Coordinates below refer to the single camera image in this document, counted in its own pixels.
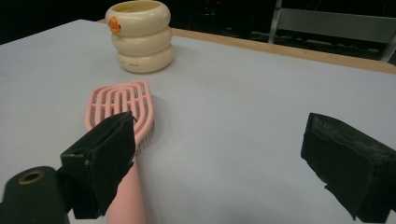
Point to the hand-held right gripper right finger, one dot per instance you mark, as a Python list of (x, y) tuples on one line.
[(351, 165)]

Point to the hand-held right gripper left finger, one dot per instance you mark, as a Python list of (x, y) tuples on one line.
[(106, 155)]

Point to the cream ringed duck cup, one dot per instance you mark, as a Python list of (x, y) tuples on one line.
[(140, 46)]

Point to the white table mat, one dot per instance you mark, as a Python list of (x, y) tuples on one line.
[(233, 124)]

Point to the grey metal stand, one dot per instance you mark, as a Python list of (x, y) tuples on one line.
[(327, 23)]

